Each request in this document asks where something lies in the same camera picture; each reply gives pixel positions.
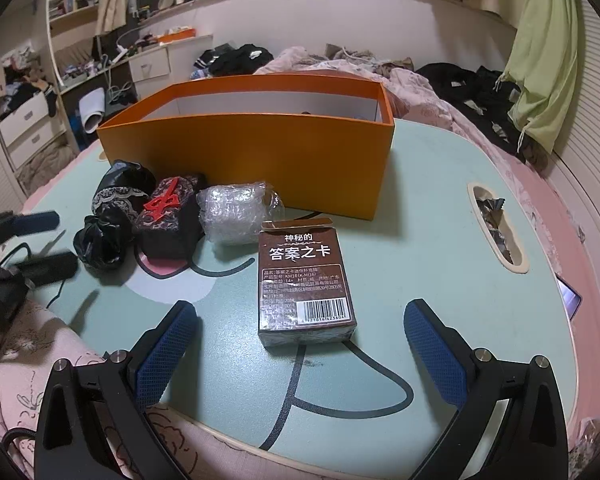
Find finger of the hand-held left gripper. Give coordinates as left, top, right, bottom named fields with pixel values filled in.
left=0, top=211, right=61, bottom=242
left=11, top=251, right=79, bottom=288

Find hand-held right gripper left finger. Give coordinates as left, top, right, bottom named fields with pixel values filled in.
left=34, top=300, right=201, bottom=480

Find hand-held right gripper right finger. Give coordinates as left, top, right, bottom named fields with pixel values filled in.
left=402, top=298, right=568, bottom=480

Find black glossy cloth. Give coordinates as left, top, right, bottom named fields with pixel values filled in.
left=74, top=207, right=135, bottom=267

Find black lace trimmed cloth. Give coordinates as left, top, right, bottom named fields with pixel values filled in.
left=91, top=160, right=157, bottom=221

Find dark pouch with red ornament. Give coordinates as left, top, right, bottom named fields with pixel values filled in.
left=132, top=172, right=208, bottom=261

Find bubble wrap bundle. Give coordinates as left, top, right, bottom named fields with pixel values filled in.
left=197, top=180, right=285, bottom=247

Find brown card box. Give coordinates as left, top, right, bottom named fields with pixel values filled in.
left=257, top=219, right=357, bottom=348

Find orange cardboard box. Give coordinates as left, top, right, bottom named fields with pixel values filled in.
left=96, top=72, right=396, bottom=222

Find mint green desktop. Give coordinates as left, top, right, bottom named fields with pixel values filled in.
left=22, top=117, right=586, bottom=453

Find pink floral quilt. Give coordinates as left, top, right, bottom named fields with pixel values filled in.
left=0, top=45, right=536, bottom=480

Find white drawer cabinet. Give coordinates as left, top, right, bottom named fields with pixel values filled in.
left=0, top=90, right=68, bottom=171

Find white rolled mat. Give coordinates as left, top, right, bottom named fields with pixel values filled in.
left=78, top=87, right=106, bottom=133

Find messy clothes pile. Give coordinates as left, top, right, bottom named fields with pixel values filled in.
left=2, top=50, right=58, bottom=111

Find pink bed sheet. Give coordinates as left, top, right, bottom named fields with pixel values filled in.
left=500, top=150, right=600, bottom=461

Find smartphone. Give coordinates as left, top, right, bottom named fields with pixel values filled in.
left=555, top=274, right=583, bottom=321

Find crumpled foil wrapper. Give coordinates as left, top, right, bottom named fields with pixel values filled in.
left=477, top=195, right=516, bottom=261

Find white desk with drawer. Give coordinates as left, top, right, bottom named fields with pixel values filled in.
left=55, top=35, right=214, bottom=111

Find white shelf unit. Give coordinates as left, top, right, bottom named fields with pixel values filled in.
left=47, top=0, right=103, bottom=36

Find black striped clothes pile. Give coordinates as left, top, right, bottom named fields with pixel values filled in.
left=195, top=44, right=275, bottom=77

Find black clothes with white tags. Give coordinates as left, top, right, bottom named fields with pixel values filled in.
left=415, top=62, right=551, bottom=171

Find beige knit garment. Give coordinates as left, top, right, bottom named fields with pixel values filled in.
left=325, top=42, right=416, bottom=73

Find light green hanging cloth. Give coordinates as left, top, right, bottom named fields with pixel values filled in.
left=507, top=0, right=581, bottom=153

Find black cable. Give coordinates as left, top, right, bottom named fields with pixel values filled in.
left=0, top=427, right=43, bottom=461

